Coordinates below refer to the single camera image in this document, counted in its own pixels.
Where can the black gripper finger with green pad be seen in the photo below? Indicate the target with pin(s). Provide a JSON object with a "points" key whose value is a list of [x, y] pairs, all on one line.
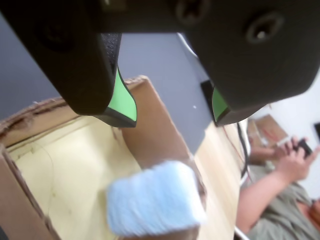
{"points": [[75, 62], [250, 62]]}

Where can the light blue yarn block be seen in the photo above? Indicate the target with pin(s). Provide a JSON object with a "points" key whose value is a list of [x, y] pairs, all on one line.
{"points": [[152, 197]]}

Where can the person left forearm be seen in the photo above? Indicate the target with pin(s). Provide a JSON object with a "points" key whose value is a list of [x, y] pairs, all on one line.
{"points": [[265, 153]]}

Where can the person right forearm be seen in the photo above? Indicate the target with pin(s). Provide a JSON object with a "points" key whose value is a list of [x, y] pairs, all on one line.
{"points": [[262, 200]]}

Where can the background cardboard box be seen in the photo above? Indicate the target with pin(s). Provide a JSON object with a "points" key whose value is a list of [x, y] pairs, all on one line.
{"points": [[268, 130]]}

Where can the open cardboard box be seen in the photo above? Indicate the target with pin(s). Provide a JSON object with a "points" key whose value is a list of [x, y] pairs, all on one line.
{"points": [[62, 162]]}

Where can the person left hand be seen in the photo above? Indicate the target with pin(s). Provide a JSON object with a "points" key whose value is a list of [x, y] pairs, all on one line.
{"points": [[293, 142]]}

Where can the person right hand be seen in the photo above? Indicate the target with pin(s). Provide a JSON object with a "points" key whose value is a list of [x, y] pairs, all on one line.
{"points": [[293, 166]]}

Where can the large dark grey textured mat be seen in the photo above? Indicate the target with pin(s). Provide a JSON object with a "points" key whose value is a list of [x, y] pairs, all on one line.
{"points": [[170, 75]]}

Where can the black smartphone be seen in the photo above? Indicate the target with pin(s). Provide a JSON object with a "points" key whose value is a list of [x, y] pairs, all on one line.
{"points": [[305, 148]]}

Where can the person in grey shirt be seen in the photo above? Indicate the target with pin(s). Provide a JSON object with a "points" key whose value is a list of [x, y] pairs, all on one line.
{"points": [[282, 217]]}

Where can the black wall screen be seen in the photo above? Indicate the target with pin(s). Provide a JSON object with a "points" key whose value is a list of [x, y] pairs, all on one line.
{"points": [[317, 132]]}

